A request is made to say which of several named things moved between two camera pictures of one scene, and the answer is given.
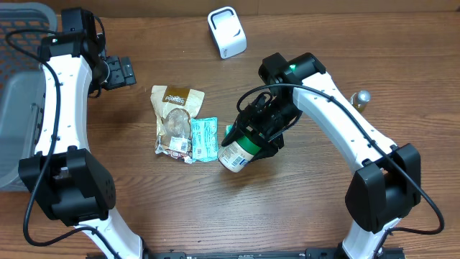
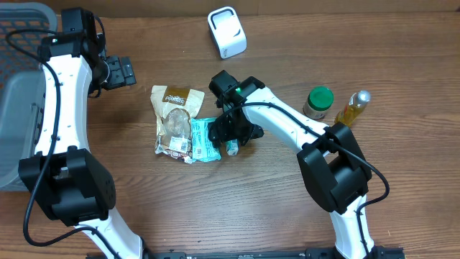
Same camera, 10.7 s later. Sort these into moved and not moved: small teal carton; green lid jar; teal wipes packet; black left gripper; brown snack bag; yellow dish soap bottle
Moved: small teal carton; green lid jar
Not moved: yellow dish soap bottle; brown snack bag; black left gripper; teal wipes packet
